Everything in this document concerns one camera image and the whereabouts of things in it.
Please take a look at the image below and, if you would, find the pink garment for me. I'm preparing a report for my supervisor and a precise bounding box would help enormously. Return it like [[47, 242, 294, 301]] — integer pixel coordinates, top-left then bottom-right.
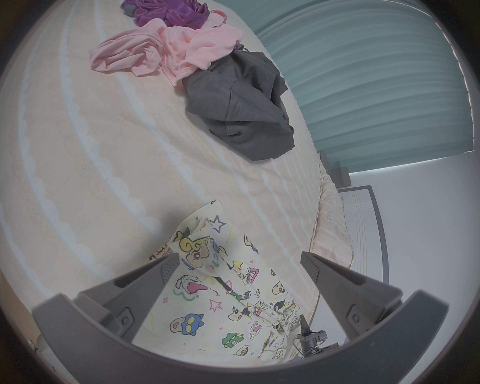
[[90, 9, 244, 87]]

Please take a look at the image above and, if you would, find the pale pink striped pillow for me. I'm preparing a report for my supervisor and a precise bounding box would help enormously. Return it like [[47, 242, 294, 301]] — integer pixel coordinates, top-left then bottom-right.
[[309, 170, 355, 269]]

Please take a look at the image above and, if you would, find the white printed pyjama top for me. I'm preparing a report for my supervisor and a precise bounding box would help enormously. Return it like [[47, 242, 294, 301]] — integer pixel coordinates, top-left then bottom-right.
[[131, 200, 312, 362]]

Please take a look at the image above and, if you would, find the purple satin garment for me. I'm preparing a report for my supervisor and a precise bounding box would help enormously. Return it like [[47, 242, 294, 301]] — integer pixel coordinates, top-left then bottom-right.
[[121, 0, 211, 28]]

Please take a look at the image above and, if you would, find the grey bedside table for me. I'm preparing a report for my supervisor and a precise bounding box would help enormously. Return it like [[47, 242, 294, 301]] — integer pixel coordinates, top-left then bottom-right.
[[318, 152, 351, 188]]

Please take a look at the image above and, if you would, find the bed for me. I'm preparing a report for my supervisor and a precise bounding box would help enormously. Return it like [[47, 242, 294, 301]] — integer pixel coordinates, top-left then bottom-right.
[[0, 0, 389, 362]]

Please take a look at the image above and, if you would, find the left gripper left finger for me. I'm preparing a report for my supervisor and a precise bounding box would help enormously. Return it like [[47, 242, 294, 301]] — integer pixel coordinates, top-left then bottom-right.
[[75, 253, 181, 343]]

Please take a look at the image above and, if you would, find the black garment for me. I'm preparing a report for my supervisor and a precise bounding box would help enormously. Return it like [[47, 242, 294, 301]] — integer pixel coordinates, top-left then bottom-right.
[[182, 45, 295, 162]]

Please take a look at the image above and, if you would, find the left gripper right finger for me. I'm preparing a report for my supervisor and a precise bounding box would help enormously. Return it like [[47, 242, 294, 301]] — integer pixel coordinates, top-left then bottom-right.
[[300, 251, 404, 341]]

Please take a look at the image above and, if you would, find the blue-green curtain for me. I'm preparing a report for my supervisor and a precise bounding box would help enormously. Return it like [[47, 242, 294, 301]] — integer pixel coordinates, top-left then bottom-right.
[[258, 17, 475, 173], [219, 0, 447, 36]]

